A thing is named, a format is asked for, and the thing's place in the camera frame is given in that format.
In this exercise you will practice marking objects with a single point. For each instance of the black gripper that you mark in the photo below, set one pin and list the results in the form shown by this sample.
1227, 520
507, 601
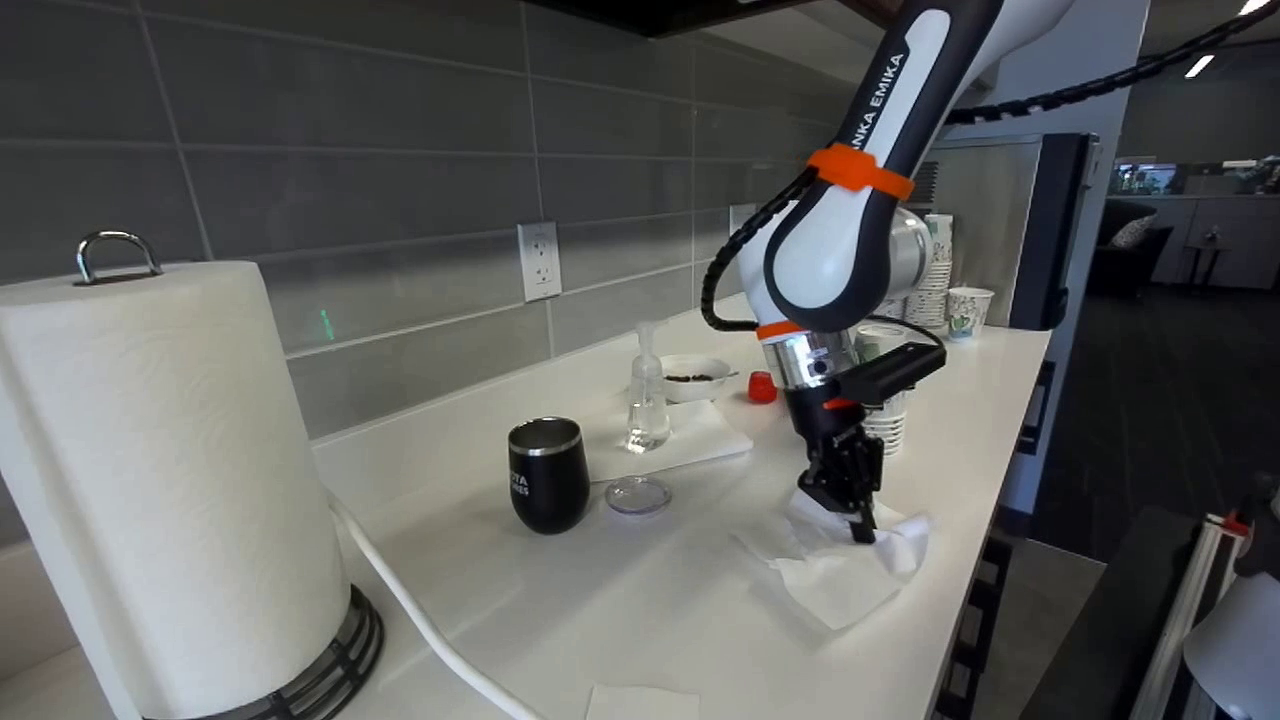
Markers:
815, 375

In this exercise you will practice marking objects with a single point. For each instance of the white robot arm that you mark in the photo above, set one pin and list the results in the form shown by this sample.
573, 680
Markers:
819, 258

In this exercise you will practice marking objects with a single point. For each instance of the black paper towel holder base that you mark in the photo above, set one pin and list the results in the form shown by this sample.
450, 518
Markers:
315, 673

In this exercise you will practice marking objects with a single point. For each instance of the white paper towel roll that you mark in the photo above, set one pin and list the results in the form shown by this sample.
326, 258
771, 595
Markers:
163, 465

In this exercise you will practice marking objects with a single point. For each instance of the stack of patterned paper cups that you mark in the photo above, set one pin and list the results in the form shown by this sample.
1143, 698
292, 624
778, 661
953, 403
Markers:
888, 420

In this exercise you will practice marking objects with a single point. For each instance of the red round plastic lid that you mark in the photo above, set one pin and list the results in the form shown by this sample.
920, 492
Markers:
761, 388

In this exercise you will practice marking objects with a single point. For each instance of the white plate with coffee grounds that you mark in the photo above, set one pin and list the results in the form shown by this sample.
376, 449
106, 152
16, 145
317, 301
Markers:
695, 378

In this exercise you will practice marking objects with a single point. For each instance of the single paper cup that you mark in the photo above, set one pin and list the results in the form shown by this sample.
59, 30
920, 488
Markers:
966, 311

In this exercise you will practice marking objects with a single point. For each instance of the clear stemmed glass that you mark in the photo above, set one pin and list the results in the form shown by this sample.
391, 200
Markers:
640, 492

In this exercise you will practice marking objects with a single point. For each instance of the black insulated tumbler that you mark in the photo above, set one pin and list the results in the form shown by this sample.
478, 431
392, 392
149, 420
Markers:
549, 473

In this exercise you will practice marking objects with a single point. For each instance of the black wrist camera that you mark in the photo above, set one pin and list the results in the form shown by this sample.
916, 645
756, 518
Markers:
893, 375

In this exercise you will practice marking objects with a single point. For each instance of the white wall outlet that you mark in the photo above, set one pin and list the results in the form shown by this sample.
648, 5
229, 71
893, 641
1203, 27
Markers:
539, 261

